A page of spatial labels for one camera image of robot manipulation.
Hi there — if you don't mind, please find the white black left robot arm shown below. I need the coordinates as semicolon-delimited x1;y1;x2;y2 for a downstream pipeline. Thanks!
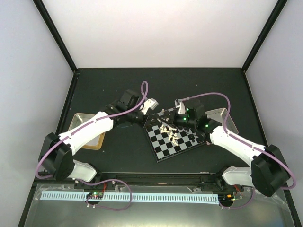
38;90;158;189

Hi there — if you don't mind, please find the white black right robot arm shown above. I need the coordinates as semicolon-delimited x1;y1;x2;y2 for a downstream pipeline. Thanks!
167;99;291;197

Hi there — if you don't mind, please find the pile of white chess pieces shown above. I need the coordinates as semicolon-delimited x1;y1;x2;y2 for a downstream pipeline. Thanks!
160;125;179;146

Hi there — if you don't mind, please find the black grey chess board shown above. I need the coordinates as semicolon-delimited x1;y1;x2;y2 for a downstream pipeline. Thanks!
145;108;206;162

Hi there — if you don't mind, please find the left controller circuit board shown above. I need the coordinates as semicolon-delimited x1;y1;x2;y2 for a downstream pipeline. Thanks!
86;192;104;200

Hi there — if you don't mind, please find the controller circuit board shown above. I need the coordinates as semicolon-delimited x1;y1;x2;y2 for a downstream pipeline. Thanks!
86;192;104;200
218;194;243;202

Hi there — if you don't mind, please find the right controller circuit board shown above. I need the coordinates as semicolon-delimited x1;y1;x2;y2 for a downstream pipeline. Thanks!
218;194;243;202

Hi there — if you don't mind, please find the pink metal tray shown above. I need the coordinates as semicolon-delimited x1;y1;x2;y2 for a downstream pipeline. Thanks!
205;108;239;134

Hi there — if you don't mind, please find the gold rimmed metal tin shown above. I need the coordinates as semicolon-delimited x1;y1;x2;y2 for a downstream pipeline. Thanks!
68;113;105;150

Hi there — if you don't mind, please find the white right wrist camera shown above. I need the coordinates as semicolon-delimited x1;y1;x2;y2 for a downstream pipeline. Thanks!
175;99;187;114

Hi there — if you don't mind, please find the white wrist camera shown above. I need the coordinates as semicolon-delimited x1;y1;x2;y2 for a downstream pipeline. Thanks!
175;99;187;114
140;98;158;115

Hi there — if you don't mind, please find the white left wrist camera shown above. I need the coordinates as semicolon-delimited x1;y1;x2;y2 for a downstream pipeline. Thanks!
140;98;158;115

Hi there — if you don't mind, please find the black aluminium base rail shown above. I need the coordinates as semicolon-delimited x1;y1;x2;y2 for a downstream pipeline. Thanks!
34;172;228;191

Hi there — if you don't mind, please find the white slotted cable duct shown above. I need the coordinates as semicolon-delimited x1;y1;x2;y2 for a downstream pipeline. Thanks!
40;191;219;205

